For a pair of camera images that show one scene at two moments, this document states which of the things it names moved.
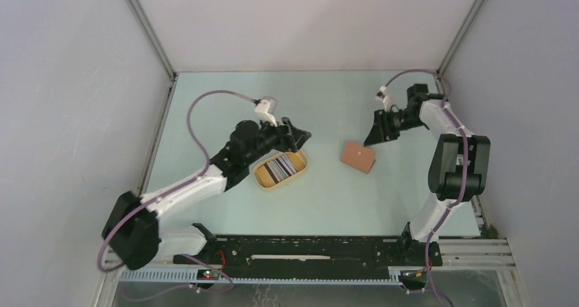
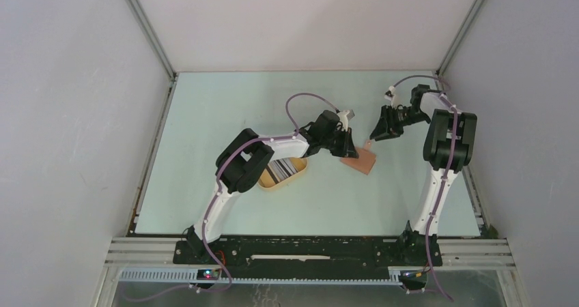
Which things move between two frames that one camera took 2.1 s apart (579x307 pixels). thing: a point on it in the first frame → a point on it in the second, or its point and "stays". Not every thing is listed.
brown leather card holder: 358,157 stays
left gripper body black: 276,140 → 339,136
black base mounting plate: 314,252 stays
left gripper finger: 299,137 → 351,151
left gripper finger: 295,143 → 339,149
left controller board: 207,274 stays
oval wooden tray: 278,168 stays
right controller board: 414,276 stays
